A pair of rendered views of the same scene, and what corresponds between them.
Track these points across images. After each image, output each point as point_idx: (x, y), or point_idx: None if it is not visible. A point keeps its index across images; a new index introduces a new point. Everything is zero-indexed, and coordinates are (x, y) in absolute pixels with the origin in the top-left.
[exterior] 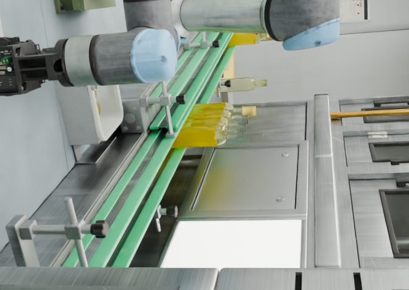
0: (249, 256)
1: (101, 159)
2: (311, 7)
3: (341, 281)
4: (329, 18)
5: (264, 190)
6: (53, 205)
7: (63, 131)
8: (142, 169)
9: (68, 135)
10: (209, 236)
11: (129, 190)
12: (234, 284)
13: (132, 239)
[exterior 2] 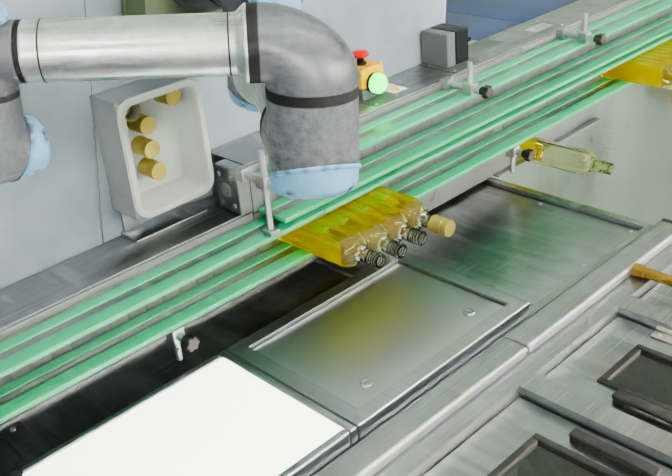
0: (223, 447)
1: (151, 238)
2: (280, 140)
3: None
4: (307, 163)
5: (367, 359)
6: (31, 283)
7: (103, 189)
8: (178, 271)
9: (111, 196)
10: (223, 394)
11: (127, 297)
12: None
13: (95, 361)
